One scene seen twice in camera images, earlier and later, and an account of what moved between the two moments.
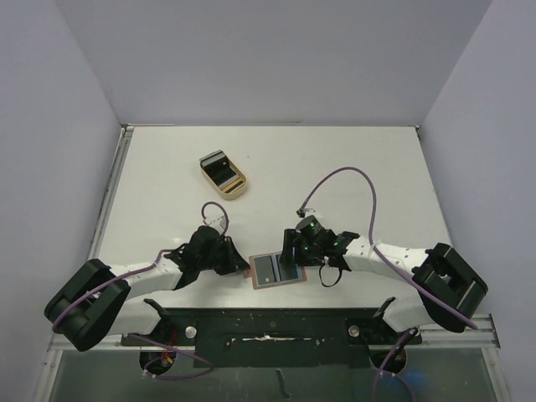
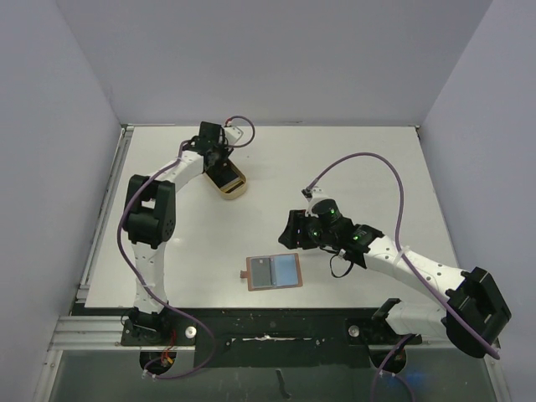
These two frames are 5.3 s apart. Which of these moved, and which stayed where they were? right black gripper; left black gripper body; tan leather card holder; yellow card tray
Moved: left black gripper body; right black gripper
Stayed: tan leather card holder; yellow card tray
